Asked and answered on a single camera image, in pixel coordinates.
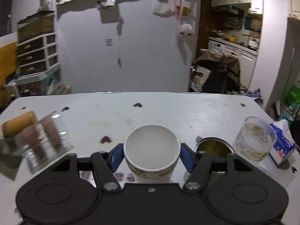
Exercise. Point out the white washing machine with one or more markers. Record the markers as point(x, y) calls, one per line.
point(215, 46)

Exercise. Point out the clear glass lying cup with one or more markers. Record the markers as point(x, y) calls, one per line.
point(44, 141)

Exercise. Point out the white drawer cabinet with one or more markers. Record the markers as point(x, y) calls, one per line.
point(37, 55)

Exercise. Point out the blue tissue box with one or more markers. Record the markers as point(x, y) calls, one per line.
point(285, 145)

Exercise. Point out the ribbed clear glass cup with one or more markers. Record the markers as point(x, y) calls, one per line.
point(255, 139)

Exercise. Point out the white hanging plastic bag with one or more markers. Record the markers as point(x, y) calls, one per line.
point(161, 8)

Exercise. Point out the glass aquarium tank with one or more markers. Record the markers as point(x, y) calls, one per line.
point(37, 24)

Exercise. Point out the chair with draped jacket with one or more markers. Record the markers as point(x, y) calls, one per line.
point(215, 73)

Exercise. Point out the dark grey lying cup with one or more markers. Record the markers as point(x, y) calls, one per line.
point(10, 158)

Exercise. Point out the cork-wrapped lying cup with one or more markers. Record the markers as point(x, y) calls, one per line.
point(13, 127)

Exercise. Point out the green tin can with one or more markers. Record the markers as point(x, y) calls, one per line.
point(215, 146)

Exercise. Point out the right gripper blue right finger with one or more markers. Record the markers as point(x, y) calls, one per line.
point(199, 167)

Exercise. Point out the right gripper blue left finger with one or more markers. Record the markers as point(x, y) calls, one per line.
point(105, 164)

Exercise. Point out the white paper cup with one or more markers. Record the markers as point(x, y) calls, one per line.
point(151, 152)

